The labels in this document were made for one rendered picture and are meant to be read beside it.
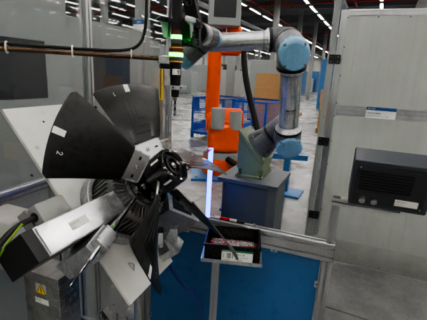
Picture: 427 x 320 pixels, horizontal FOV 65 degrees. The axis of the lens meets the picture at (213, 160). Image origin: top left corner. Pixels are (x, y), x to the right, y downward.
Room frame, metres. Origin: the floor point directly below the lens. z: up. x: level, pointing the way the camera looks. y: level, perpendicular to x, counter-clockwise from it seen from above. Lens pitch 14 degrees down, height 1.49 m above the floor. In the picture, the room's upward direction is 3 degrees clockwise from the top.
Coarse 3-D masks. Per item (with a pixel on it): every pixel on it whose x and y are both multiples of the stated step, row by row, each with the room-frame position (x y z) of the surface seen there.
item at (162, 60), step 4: (160, 56) 1.06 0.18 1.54; (164, 56) 1.06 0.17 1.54; (160, 60) 1.06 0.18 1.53; (164, 60) 1.06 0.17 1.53; (160, 64) 1.06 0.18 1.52; (164, 64) 1.06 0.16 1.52; (168, 64) 1.06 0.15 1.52; (160, 68) 1.06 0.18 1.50; (164, 68) 1.06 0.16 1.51; (168, 68) 1.06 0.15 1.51; (164, 72) 1.06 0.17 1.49; (168, 72) 1.07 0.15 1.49; (164, 76) 1.06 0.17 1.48; (168, 76) 1.07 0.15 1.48; (164, 80) 1.06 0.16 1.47; (168, 80) 1.07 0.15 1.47; (164, 84) 1.06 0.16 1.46; (168, 84) 1.07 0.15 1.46; (168, 88) 1.06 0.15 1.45; (172, 88) 1.05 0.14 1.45; (176, 88) 1.05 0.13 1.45; (180, 88) 1.06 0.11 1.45; (184, 88) 1.07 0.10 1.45
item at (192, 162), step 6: (180, 150) 1.32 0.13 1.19; (186, 150) 1.33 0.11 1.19; (180, 156) 1.24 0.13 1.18; (186, 156) 1.26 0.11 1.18; (192, 156) 1.28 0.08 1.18; (198, 156) 1.31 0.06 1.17; (186, 162) 1.16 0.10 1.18; (192, 162) 1.18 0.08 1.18; (198, 162) 1.20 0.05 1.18; (204, 162) 1.24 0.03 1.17; (210, 162) 1.30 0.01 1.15; (204, 168) 1.15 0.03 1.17; (210, 168) 1.19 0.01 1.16; (216, 168) 1.24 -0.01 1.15
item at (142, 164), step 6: (132, 156) 0.93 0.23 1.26; (138, 156) 0.94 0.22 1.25; (144, 156) 0.95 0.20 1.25; (132, 162) 0.93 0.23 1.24; (138, 162) 0.94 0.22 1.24; (144, 162) 0.96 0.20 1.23; (126, 168) 0.92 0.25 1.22; (132, 168) 0.93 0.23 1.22; (144, 168) 0.95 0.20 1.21; (126, 174) 0.92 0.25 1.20; (138, 174) 0.94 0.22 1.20; (132, 180) 0.93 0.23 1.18; (138, 180) 0.94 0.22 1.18
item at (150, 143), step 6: (156, 138) 1.07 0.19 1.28; (138, 144) 1.05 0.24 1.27; (144, 144) 1.05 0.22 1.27; (150, 144) 1.05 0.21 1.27; (156, 144) 1.06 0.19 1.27; (138, 150) 1.04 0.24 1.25; (144, 150) 1.04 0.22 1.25; (150, 150) 1.04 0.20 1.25; (156, 150) 1.04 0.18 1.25; (150, 156) 1.03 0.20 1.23
